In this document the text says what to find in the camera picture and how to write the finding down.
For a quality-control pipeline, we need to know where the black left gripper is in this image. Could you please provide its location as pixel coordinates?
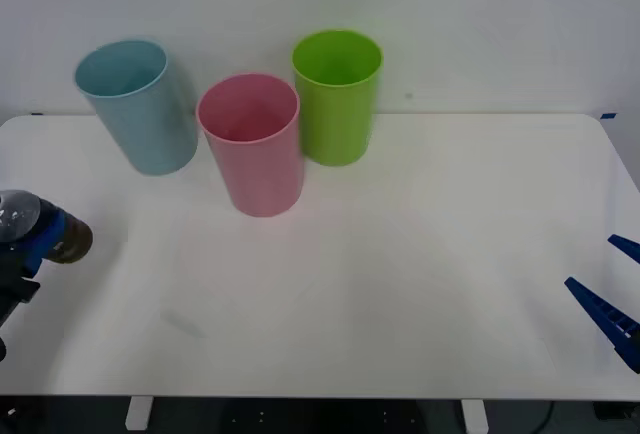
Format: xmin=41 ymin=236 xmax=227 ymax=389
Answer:
xmin=0 ymin=212 xmax=67 ymax=329

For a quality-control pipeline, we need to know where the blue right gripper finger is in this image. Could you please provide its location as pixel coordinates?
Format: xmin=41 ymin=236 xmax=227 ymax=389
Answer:
xmin=564 ymin=276 xmax=640 ymax=375
xmin=607 ymin=233 xmax=640 ymax=265

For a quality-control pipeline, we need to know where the clear bottle with brown drink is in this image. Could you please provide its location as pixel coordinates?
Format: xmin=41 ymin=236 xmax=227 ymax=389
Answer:
xmin=0 ymin=189 xmax=95 ymax=266

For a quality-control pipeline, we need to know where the white table leg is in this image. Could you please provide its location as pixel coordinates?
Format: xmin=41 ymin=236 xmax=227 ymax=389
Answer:
xmin=124 ymin=396 xmax=153 ymax=431
xmin=460 ymin=398 xmax=489 ymax=433

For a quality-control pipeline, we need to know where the pale blue plastic bin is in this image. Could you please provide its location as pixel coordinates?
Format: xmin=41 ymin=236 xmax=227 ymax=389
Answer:
xmin=73 ymin=38 xmax=200 ymax=177

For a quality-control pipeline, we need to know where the green plastic bin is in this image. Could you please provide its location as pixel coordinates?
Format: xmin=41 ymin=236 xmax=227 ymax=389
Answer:
xmin=291 ymin=28 xmax=384 ymax=167

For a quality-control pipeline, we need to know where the pink plastic bin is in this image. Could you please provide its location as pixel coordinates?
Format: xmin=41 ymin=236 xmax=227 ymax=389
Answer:
xmin=195 ymin=72 xmax=306 ymax=219

